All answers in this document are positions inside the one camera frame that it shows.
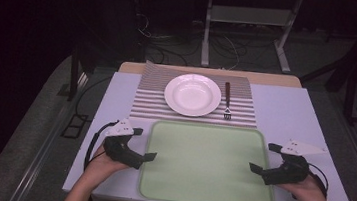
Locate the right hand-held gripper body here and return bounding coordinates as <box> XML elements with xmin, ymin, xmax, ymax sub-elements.
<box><xmin>260</xmin><ymin>136</ymin><xmax>330</xmax><ymax>192</ymax></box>

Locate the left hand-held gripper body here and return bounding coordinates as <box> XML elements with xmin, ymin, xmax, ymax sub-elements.
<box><xmin>100</xmin><ymin>116</ymin><xmax>149</xmax><ymax>171</ymax></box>

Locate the person's left hand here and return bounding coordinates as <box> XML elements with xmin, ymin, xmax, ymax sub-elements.
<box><xmin>87</xmin><ymin>143</ymin><xmax>133</xmax><ymax>185</ymax></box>

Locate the person's right hand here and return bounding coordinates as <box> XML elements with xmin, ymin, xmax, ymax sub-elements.
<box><xmin>272</xmin><ymin>170</ymin><xmax>329</xmax><ymax>201</ymax></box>

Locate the striped placemat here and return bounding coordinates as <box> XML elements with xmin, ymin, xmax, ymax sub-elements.
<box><xmin>129</xmin><ymin>59</ymin><xmax>264</xmax><ymax>131</ymax></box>

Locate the light green tray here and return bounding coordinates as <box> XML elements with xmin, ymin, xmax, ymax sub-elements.
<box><xmin>136</xmin><ymin>117</ymin><xmax>283</xmax><ymax>201</ymax></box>

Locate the white round plate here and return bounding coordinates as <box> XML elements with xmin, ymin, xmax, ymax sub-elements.
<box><xmin>161</xmin><ymin>70</ymin><xmax>224</xmax><ymax>121</ymax></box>

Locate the white metal stand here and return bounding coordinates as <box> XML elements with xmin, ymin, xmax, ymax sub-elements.
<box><xmin>199</xmin><ymin>0</ymin><xmax>305</xmax><ymax>78</ymax></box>

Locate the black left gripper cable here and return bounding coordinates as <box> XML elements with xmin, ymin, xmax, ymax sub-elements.
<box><xmin>83</xmin><ymin>116</ymin><xmax>121</xmax><ymax>175</ymax></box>

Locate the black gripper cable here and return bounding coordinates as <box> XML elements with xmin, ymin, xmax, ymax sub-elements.
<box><xmin>303</xmin><ymin>161</ymin><xmax>333</xmax><ymax>201</ymax></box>
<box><xmin>83</xmin><ymin>116</ymin><xmax>121</xmax><ymax>175</ymax></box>

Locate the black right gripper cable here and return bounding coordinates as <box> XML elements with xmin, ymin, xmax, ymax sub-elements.
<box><xmin>303</xmin><ymin>161</ymin><xmax>333</xmax><ymax>201</ymax></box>

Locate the black floor frame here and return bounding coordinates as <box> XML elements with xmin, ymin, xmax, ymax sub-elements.
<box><xmin>59</xmin><ymin>111</ymin><xmax>90</xmax><ymax>141</ymax></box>

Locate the fork with brown handle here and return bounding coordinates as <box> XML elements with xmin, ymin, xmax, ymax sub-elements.
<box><xmin>221</xmin><ymin>81</ymin><xmax>237</xmax><ymax>121</ymax></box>

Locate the tangle of floor cables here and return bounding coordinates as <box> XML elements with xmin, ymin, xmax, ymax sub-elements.
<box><xmin>129</xmin><ymin>10</ymin><xmax>245</xmax><ymax>74</ymax></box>

